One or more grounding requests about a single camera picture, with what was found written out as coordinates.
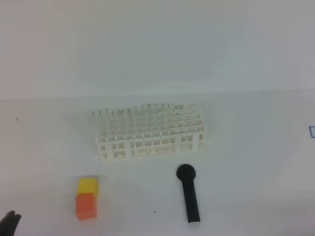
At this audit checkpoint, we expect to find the clear glass test tube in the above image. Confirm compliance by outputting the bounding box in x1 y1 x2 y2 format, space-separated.
161 103 170 131

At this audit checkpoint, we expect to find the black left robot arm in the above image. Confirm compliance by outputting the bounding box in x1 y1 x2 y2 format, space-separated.
0 210 22 236

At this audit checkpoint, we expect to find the white plastic test tube rack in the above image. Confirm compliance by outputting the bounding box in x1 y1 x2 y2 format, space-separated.
95 103 206 163

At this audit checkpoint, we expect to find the clear test tube far left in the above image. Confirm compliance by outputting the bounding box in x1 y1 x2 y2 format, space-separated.
93 111 103 137

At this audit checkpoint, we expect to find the black plastic scoop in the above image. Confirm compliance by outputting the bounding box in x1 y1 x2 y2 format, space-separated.
176 164 200 223

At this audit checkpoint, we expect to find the yellow foam cube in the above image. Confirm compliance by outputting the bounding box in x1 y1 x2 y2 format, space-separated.
77 177 98 198

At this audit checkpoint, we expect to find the orange foam cube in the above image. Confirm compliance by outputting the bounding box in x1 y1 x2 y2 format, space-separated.
75 193 97 220

